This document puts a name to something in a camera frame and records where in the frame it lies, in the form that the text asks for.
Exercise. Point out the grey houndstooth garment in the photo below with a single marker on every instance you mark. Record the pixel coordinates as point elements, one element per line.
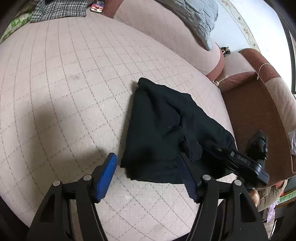
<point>49,10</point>

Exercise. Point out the black pants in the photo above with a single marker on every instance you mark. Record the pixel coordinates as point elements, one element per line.
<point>163,124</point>

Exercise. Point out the pink sofa back cushion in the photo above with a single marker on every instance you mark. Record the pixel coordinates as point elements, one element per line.
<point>161,24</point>

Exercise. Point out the grey quilted blanket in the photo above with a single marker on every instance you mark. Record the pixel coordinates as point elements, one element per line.
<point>199,16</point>

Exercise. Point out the brown pink sofa armrest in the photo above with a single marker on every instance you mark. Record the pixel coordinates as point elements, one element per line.
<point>257,97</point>

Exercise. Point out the green patterned cloth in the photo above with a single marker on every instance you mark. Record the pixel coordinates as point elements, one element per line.
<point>20,19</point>

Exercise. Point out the small dark sofa ornament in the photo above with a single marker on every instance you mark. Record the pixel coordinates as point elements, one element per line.
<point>225,51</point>

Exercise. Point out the red blue snack packet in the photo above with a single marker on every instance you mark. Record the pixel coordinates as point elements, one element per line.
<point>97,6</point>

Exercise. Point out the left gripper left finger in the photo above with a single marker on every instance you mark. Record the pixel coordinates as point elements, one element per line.
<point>53,219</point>

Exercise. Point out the person's right hand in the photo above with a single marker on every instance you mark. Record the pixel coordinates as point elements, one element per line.
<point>254,195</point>

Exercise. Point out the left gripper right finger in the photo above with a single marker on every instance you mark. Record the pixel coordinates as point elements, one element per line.
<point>226,211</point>

